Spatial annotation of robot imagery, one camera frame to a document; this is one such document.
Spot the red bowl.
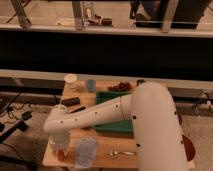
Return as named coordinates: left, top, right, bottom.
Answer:
left=183, top=135, right=196, bottom=161

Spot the black rectangular block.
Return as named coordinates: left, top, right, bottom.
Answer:
left=61, top=97, right=80, bottom=106

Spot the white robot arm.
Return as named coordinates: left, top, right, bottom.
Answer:
left=43, top=82, right=189, bottom=171

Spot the wooden table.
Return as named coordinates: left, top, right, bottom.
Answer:
left=42, top=79, right=196, bottom=170

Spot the green plastic tray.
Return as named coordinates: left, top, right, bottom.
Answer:
left=93, top=91, right=133, bottom=134

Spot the grey folded cloth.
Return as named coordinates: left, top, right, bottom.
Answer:
left=75, top=137, right=97, bottom=169

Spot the small dark cup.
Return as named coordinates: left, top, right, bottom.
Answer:
left=136, top=79, right=146, bottom=85

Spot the bunch of dark grapes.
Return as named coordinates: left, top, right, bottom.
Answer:
left=108, top=82, right=132, bottom=92

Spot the blue grey cup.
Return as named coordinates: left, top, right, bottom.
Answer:
left=85, top=79, right=96, bottom=93

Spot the metal spoon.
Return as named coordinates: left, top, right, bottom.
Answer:
left=107, top=149, right=136, bottom=156

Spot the white lidded cup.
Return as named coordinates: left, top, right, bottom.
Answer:
left=64, top=74, right=78, bottom=91

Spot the black tripod stand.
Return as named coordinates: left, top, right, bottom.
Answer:
left=0, top=93, right=32, bottom=144

